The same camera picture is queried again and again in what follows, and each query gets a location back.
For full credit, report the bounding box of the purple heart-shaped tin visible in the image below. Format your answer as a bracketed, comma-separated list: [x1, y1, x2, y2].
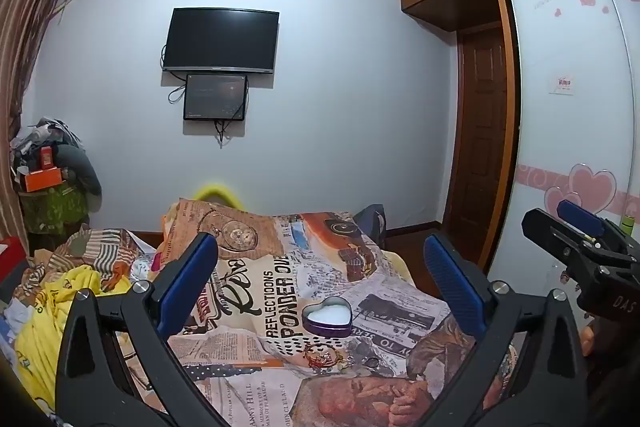
[301, 297, 353, 337]

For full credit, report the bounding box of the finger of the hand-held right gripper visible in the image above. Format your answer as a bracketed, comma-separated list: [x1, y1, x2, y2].
[557, 200, 608, 235]
[521, 208, 601, 265]

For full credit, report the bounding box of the striped quilt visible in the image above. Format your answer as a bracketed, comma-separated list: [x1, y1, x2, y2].
[10, 227, 166, 303]

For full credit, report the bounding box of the black wall television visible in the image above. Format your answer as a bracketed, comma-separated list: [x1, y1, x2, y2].
[162, 8, 280, 74]

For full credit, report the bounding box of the green patterned bag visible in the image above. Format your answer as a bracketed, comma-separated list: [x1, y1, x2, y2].
[20, 184, 92, 239]

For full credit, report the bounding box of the red bead bracelet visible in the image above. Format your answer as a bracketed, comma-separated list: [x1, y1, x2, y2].
[304, 341, 347, 373]

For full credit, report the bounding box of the yellow hoop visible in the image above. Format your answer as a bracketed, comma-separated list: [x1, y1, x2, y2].
[194, 181, 242, 208]

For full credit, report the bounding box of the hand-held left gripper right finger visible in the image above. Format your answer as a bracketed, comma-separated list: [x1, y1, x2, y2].
[422, 232, 588, 427]

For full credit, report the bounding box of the dark blue bag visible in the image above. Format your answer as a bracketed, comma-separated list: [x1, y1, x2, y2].
[354, 204, 387, 250]

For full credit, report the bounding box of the orange box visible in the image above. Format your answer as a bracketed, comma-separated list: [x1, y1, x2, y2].
[22, 168, 64, 193]

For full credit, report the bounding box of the small black wall monitor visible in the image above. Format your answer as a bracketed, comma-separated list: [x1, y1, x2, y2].
[183, 74, 249, 122]

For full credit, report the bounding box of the brown wooden door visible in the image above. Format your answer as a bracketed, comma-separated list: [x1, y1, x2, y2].
[442, 22, 512, 254]

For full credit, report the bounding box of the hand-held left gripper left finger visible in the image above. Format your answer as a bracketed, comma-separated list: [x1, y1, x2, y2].
[54, 232, 231, 427]

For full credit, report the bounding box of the brown striped curtain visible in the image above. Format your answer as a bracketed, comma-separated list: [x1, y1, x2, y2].
[0, 0, 77, 258]

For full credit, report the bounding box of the newspaper printed blanket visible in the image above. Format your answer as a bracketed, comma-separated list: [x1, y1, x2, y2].
[120, 197, 521, 427]

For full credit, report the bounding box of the yellow cloth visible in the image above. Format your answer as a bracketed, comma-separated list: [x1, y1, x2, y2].
[14, 264, 132, 410]

